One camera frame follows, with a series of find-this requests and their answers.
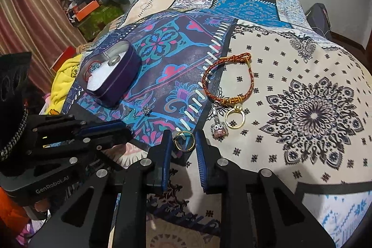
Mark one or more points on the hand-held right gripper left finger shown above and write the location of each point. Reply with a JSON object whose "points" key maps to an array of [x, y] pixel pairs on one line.
{"points": [[165, 162]]}

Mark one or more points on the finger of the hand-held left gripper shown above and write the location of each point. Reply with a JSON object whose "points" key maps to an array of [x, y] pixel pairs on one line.
{"points": [[101, 128], [66, 153]]}

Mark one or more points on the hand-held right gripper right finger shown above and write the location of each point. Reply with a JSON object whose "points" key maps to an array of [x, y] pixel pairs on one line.
{"points": [[201, 162]]}

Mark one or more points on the purple jewelry box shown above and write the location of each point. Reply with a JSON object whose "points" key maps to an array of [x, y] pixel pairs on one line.
{"points": [[122, 82]]}

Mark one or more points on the orange cloth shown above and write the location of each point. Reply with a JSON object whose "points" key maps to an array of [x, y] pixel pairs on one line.
{"points": [[10, 207]]}

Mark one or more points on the small silver flower earring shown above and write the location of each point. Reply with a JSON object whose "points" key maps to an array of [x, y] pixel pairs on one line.
{"points": [[146, 111]]}

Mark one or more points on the yellow cloth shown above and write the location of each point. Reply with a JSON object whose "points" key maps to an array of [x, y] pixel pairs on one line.
{"points": [[65, 79]]}

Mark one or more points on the red box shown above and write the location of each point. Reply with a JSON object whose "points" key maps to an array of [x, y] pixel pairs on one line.
{"points": [[62, 57]]}

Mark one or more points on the green box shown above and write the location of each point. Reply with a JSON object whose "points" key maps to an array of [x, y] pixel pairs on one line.
{"points": [[98, 18]]}

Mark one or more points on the orange box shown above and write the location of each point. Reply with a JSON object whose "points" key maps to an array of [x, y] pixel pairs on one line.
{"points": [[87, 11]]}

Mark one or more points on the patchwork printed blanket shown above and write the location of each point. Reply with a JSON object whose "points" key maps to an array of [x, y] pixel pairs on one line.
{"points": [[290, 68]]}

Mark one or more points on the striped curtain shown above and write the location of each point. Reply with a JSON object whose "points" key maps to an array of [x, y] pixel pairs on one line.
{"points": [[26, 12]]}

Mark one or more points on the dark grey bag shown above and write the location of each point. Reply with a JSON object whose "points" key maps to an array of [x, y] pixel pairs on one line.
{"points": [[318, 17]]}

